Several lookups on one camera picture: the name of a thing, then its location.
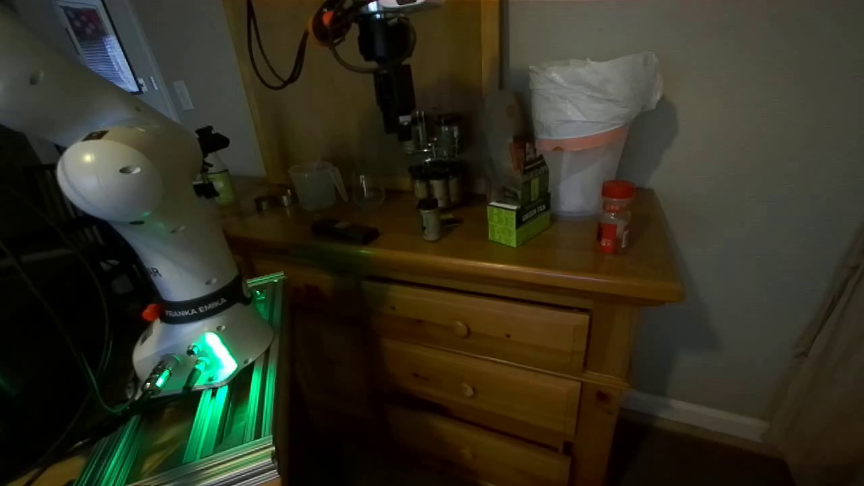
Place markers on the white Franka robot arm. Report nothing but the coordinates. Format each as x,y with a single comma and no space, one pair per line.
171,224

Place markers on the wooden dresser drawer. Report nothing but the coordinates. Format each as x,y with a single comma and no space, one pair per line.
488,453
504,325
504,387

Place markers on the red lid spice bottle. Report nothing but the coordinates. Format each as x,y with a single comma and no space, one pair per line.
618,220

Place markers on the small metal object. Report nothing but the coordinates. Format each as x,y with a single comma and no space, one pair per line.
271,199

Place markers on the black cap spice bottle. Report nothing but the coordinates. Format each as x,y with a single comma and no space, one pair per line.
419,136
422,190
446,136
439,190
431,220

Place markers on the green cardboard box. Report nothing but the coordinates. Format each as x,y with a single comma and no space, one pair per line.
516,216

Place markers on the framed wall picture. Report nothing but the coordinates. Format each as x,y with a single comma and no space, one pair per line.
98,41

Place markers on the dark brown fuzzy object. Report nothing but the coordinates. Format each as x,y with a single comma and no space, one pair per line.
504,125

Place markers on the clear glass cup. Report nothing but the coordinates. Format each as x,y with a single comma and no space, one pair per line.
366,187

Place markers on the flat black device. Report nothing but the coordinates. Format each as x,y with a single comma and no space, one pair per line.
344,233

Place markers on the white wall light switch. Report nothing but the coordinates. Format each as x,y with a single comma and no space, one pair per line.
183,95

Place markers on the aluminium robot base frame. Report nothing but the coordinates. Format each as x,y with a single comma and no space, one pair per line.
207,421

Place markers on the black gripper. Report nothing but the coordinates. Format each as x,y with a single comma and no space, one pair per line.
387,41

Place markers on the wooden dresser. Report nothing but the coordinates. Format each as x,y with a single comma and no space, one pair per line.
558,260

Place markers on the black top spray bottle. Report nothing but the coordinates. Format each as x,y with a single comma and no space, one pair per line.
218,175

